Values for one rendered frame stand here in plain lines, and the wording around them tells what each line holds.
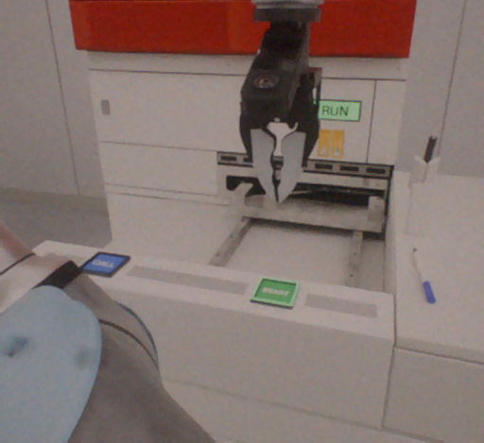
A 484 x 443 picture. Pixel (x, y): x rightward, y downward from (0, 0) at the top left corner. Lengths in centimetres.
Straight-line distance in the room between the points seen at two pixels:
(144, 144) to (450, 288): 89
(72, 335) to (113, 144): 113
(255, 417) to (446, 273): 34
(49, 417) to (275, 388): 46
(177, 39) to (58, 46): 219
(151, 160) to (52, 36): 210
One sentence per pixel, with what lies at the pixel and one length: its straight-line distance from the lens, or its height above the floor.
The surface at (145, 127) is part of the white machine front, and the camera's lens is 125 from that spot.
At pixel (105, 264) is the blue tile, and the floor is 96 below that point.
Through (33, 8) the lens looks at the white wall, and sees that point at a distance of 334.
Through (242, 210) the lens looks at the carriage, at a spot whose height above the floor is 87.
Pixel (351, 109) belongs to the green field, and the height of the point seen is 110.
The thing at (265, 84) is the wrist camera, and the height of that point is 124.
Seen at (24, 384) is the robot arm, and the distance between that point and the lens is 20.
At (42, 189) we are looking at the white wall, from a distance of 368.
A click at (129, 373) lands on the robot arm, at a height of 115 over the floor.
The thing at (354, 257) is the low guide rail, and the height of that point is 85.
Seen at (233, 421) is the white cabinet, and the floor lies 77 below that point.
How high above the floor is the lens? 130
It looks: 23 degrees down
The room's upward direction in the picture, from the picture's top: straight up
